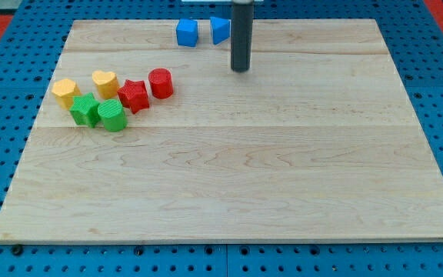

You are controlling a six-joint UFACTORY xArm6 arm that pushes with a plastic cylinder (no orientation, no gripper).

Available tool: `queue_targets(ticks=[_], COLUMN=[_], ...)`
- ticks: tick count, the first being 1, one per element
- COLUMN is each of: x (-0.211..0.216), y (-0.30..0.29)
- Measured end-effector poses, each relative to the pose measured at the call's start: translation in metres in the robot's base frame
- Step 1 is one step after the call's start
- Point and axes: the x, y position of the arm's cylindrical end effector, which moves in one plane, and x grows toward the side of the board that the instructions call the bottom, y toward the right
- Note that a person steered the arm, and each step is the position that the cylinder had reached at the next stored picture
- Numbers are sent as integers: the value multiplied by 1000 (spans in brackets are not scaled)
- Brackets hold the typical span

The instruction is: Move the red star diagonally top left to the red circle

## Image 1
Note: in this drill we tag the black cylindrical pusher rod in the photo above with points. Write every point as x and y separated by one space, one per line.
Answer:
242 12

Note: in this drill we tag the red star block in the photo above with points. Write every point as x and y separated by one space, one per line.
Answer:
134 95

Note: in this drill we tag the green star block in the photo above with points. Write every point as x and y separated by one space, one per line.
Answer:
84 110

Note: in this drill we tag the blue triangle block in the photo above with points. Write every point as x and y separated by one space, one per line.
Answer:
220 29

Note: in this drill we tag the blue cube block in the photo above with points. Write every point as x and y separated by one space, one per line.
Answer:
187 32

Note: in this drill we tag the red cylinder block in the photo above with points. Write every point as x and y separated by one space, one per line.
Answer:
161 85

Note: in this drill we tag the wooden board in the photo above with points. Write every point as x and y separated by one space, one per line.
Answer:
317 143

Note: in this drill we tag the yellow heart block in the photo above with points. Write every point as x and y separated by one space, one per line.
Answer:
106 83

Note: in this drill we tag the green cylinder block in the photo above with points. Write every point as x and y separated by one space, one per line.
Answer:
112 114

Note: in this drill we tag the yellow hexagon block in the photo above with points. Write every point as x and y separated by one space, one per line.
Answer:
64 91

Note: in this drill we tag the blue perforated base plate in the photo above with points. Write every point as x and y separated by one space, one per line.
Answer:
29 52

